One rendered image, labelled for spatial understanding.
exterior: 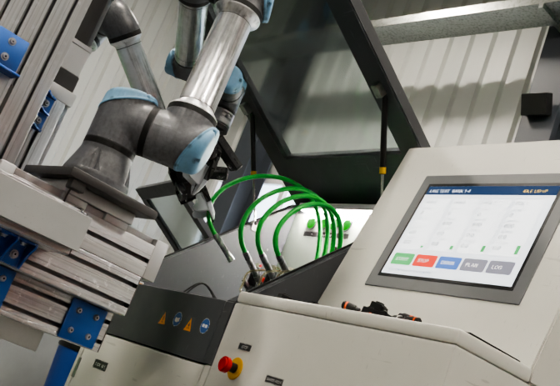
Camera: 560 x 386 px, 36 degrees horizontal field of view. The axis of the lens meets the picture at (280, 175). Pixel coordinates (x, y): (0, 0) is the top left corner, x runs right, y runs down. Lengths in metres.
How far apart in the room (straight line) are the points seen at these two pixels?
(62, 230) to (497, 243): 0.94
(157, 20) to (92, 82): 1.11
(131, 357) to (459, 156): 1.03
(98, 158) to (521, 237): 0.92
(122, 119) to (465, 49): 6.63
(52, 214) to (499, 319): 0.91
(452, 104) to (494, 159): 5.88
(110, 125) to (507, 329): 0.92
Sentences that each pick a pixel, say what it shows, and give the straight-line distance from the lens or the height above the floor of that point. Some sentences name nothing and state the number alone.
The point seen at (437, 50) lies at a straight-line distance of 8.50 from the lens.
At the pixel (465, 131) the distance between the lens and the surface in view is 7.78.
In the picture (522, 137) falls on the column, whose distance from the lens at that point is 6.83.
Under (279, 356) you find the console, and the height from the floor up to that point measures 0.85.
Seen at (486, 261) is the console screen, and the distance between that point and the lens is 1.94.
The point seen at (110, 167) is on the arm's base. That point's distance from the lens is 1.82.
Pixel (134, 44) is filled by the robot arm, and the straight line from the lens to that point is 2.48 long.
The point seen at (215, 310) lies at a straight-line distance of 2.12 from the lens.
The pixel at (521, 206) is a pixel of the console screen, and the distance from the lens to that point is 2.00.
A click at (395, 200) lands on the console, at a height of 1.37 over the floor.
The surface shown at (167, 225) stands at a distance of 6.42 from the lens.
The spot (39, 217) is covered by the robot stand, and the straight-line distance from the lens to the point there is 1.62.
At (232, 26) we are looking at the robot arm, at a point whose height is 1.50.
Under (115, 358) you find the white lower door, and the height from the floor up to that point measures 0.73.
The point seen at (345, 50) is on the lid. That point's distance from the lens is 2.44.
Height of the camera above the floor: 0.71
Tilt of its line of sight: 16 degrees up
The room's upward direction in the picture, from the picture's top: 21 degrees clockwise
